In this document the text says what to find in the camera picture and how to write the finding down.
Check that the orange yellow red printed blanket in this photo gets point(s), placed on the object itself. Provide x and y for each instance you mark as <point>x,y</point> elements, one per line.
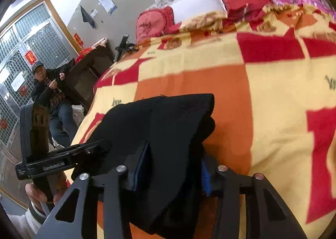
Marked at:
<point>275,84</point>

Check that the pink cloth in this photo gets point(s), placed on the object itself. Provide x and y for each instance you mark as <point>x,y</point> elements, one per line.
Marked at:
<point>101,42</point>

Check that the dark hanging cloth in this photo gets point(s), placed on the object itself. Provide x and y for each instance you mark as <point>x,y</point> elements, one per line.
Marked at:
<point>88,17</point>

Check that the person's left forearm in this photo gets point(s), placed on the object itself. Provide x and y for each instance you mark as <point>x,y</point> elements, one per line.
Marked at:
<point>18,224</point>

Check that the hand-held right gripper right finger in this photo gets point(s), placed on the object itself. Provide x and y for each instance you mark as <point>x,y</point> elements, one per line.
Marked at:
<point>206,178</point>

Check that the dark wooden cabinet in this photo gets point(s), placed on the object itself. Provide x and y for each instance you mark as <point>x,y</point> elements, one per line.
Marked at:
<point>86,76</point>

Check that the white pillow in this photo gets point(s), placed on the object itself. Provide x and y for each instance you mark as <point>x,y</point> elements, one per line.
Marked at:
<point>197,3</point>

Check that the window with metal grille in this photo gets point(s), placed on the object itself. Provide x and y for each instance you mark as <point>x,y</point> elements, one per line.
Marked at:
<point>39,37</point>

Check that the red embroidered round pillow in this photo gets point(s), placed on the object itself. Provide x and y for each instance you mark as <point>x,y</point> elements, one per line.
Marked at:
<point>151,24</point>

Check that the black pants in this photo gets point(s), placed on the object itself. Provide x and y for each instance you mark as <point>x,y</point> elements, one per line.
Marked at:
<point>170,123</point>

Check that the red paper decoration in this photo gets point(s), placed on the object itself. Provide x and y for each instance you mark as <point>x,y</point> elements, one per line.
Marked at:
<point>31,57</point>
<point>78,39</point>

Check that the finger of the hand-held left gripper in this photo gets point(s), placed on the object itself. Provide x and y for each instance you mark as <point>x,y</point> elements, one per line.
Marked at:
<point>78,147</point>

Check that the red ruffled round pillow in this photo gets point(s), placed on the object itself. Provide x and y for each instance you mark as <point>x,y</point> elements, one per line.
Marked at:
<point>244,0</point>

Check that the white paper sheet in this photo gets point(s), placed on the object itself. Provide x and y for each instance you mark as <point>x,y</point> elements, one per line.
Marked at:
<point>17,81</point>

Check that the white plastic bag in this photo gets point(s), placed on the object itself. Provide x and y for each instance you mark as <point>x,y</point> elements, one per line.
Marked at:
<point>77,113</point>

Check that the black tripod stand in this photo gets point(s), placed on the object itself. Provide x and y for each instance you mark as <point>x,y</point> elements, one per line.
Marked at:
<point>122,45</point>

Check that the person's left hand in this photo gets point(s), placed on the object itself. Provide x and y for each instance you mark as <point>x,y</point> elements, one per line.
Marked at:
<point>34,194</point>

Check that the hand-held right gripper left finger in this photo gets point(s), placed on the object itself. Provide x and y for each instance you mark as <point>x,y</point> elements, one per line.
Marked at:
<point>139,168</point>

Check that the red cloth on cabinet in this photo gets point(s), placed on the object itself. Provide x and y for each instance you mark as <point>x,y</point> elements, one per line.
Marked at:
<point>84,52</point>

